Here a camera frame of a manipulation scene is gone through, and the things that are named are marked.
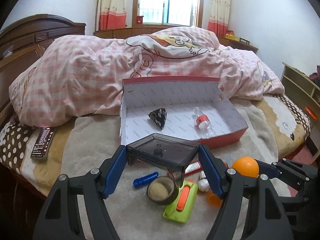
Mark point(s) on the red cardboard shoe box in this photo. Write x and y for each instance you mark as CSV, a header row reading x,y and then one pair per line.
x,y
179,95

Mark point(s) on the left pink floral curtain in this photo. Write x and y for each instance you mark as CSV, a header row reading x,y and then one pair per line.
x,y
111,14

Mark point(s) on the black patterned pyramid puzzle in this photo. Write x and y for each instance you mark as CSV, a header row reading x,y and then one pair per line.
x,y
159,117

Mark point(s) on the low wooden window cabinet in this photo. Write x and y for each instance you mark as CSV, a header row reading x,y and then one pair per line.
x,y
197,34

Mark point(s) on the window with wooden frame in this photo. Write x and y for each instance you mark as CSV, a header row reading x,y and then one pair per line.
x,y
167,12

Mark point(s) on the dark tape roll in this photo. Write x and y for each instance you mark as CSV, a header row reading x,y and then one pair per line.
x,y
162,191

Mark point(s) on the right pink floral curtain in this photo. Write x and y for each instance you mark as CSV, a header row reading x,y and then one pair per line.
x,y
219,17

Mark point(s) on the white red capsule toy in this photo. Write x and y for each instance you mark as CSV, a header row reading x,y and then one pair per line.
x,y
203,183

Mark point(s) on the orange ball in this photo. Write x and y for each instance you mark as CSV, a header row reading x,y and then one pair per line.
x,y
246,166

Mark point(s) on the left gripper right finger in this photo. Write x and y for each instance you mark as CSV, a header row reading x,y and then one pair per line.
x,y
266,217

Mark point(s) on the orange translucent capsule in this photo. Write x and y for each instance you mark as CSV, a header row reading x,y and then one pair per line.
x,y
214,200

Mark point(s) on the yellow box on cabinet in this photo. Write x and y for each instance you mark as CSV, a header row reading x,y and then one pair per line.
x,y
231,36

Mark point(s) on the beige fleece blanket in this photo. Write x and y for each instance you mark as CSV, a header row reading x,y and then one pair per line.
x,y
133,212

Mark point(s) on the small clear plastic bottle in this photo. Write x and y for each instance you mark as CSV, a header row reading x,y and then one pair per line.
x,y
203,124

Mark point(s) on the blue plastic cylinder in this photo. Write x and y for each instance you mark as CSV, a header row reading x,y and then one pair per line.
x,y
145,180

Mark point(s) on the pink checked duvet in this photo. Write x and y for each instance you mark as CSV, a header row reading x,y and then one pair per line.
x,y
79,75

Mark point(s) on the dark transparent plastic tray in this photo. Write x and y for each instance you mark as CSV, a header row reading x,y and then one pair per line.
x,y
165,152

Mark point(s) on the sheep pattern bed sheet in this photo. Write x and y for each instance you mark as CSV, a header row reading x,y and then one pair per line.
x,y
276,128

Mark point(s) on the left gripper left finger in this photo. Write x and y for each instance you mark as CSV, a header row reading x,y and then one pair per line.
x,y
76,202

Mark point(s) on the red labelled small box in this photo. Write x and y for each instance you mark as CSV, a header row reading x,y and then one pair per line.
x,y
193,168

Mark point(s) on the wooden side shelf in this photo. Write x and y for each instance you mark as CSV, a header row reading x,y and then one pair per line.
x,y
305,94

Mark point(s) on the black remote control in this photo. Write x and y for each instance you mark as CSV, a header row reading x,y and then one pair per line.
x,y
43,142

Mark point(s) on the pink floral curtain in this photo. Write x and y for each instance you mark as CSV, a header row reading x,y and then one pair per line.
x,y
111,14
219,17

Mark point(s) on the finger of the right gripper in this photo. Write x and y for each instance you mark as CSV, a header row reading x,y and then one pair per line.
x,y
268,169

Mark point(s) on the dark wooden headboard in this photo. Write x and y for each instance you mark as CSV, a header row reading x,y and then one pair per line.
x,y
23,43

